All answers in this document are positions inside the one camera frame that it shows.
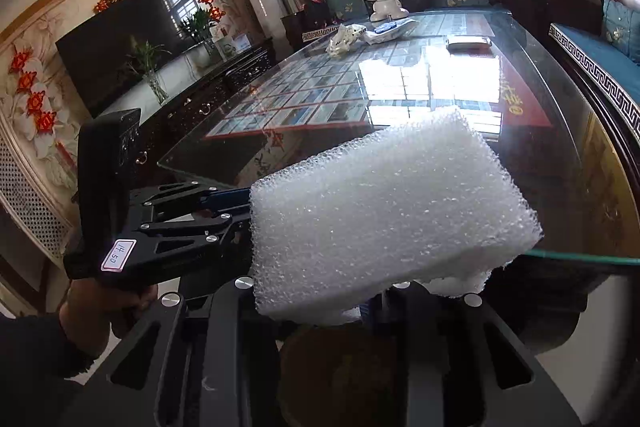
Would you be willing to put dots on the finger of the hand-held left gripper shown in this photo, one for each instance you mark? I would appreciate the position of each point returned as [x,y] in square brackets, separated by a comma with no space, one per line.
[190,234]
[230,196]

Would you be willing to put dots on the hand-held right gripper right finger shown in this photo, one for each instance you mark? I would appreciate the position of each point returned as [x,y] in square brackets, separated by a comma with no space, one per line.
[435,347]

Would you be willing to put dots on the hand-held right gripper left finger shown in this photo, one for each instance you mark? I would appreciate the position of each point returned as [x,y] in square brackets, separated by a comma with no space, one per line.
[225,342]

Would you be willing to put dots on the yellow plastic trash bin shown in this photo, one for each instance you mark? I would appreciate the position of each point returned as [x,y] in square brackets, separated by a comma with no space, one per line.
[340,377]

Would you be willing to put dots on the white foam block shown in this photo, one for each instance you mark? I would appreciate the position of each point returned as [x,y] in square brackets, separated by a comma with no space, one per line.
[390,207]

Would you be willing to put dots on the person's left forearm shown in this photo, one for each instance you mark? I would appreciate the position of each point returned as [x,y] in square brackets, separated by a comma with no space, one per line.
[35,372]

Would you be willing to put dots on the person's left hand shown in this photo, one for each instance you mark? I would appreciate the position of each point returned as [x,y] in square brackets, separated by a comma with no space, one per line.
[85,309]

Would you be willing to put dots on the white lattice radiator cover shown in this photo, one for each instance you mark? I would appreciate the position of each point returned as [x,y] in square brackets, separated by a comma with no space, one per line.
[30,202]

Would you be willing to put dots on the bamboo plant in glass vase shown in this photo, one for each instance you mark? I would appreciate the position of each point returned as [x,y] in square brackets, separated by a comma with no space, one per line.
[147,67]

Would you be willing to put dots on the dark wooden television cabinet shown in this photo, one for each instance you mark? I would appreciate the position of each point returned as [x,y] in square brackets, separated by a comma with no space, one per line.
[200,99]

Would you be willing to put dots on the black television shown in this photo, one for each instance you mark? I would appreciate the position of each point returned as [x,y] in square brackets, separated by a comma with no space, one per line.
[115,52]

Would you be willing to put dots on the white printed box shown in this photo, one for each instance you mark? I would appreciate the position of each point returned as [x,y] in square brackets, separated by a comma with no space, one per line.
[226,48]
[243,41]

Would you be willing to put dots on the crumpled patterned wrapper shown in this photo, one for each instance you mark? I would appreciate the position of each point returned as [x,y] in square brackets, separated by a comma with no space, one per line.
[345,38]

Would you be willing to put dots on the carved wooden table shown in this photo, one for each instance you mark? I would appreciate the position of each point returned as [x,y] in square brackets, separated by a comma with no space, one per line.
[590,187]

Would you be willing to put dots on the white and blue packet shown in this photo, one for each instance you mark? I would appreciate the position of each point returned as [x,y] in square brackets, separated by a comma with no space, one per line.
[390,31]

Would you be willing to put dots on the flat white box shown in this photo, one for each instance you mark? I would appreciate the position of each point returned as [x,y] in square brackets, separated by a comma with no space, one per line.
[467,43]

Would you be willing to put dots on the wooden sofa with blue seat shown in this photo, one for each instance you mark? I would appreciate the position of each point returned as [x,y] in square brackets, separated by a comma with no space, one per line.
[585,47]

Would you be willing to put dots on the teal embroidered pillow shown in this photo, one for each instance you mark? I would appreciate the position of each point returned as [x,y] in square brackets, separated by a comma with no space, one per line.
[620,27]

